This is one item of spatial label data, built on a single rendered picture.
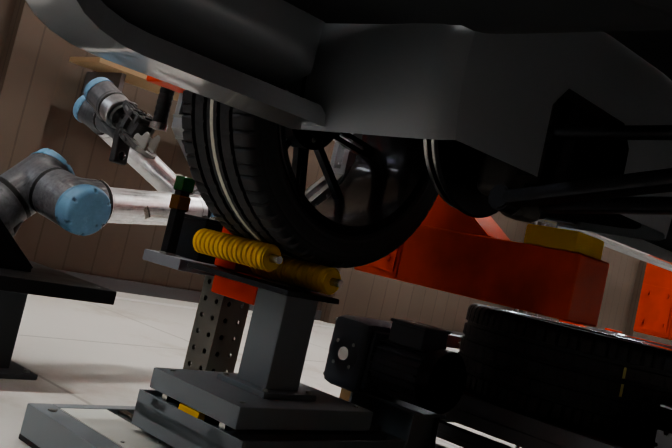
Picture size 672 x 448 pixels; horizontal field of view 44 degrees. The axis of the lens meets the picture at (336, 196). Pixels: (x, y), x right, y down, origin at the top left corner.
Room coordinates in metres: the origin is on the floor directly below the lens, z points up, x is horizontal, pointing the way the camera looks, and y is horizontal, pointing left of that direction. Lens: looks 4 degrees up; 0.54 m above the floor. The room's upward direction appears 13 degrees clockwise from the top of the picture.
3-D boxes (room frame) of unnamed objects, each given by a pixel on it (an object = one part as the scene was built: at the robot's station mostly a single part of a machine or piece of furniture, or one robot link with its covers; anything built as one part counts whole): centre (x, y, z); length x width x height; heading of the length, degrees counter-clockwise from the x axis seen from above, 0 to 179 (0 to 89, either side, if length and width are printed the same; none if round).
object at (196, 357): (2.36, 0.24, 0.21); 0.10 x 0.10 x 0.42; 46
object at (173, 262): (2.33, 0.26, 0.44); 0.43 x 0.17 x 0.03; 136
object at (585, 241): (2.02, -0.57, 0.70); 0.14 x 0.14 x 0.05; 46
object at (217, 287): (1.94, 0.15, 0.48); 0.16 x 0.12 x 0.17; 46
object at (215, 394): (1.85, 0.05, 0.32); 0.40 x 0.30 x 0.28; 136
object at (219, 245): (1.82, 0.19, 0.51); 0.29 x 0.06 x 0.06; 46
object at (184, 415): (1.89, 0.02, 0.13); 0.50 x 0.36 x 0.10; 136
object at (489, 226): (2.14, -0.45, 0.69); 0.52 x 0.17 x 0.35; 46
